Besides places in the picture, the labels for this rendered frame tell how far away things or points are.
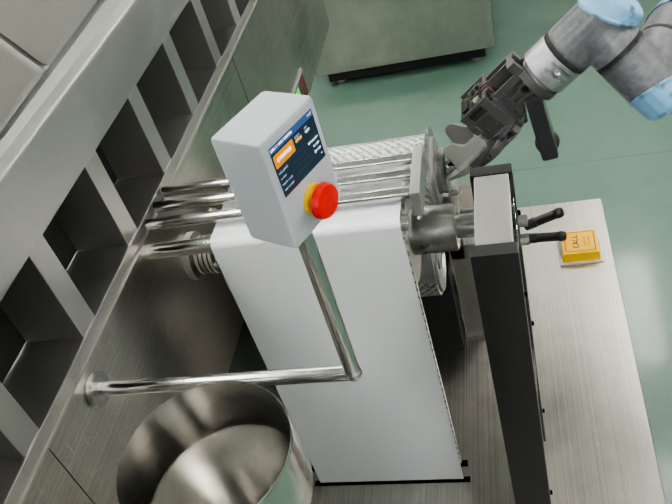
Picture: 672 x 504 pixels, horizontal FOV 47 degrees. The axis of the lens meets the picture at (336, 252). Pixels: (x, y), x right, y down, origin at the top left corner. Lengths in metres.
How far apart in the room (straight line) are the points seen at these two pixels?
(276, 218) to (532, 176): 2.78
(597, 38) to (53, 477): 0.84
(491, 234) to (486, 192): 0.07
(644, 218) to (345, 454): 2.05
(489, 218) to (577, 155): 2.57
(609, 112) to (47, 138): 3.06
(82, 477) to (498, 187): 0.55
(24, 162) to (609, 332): 1.02
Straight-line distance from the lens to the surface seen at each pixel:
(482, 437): 1.33
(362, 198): 0.91
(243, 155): 0.57
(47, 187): 0.85
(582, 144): 3.49
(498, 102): 1.16
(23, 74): 0.17
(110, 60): 1.01
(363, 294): 0.97
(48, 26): 0.17
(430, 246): 1.00
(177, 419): 0.67
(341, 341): 0.73
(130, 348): 0.95
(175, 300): 1.06
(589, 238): 1.60
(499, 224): 0.85
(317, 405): 1.16
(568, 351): 1.43
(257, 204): 0.59
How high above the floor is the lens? 1.98
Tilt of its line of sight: 39 degrees down
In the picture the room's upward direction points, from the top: 18 degrees counter-clockwise
